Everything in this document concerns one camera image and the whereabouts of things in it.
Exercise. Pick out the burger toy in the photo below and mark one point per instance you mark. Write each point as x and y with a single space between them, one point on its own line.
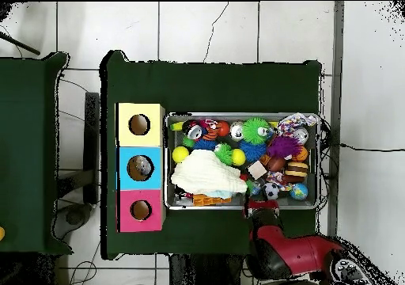
296 169

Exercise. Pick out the wooden cube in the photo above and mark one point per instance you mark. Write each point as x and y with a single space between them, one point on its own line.
257 170

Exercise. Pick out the yellow ball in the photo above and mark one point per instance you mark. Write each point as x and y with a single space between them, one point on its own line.
180 154

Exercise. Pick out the wooden box with three holes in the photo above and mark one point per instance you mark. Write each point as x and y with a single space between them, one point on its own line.
152 133

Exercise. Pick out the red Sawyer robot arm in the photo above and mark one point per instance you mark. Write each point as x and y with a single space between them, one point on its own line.
300 253

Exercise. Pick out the small yellow object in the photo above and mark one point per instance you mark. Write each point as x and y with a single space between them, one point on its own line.
2 233

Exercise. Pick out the dark green side tablecloth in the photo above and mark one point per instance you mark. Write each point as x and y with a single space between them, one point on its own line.
25 123

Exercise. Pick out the grey plastic base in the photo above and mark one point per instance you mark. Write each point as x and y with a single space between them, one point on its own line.
74 217

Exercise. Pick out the green spiky ball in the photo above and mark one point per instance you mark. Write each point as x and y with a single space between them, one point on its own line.
254 131
224 153

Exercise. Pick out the cream knitted cloth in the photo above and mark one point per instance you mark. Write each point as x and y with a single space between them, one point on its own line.
205 172

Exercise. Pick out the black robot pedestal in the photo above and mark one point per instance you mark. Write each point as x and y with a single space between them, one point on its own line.
196 272

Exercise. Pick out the small soccer ball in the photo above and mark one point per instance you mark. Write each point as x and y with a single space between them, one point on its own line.
271 191

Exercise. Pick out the globe ball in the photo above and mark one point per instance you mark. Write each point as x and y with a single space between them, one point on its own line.
299 192

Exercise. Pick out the grey metal rail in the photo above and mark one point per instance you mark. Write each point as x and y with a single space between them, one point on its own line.
338 76

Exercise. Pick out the black stand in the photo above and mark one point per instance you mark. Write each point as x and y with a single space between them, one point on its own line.
92 139

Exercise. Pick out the purple spiky ball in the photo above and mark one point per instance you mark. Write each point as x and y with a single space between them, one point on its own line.
283 147

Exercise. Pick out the black rod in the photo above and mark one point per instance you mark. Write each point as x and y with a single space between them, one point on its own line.
22 45

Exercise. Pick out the clear mesh bin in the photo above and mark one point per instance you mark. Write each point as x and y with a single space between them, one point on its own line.
294 204

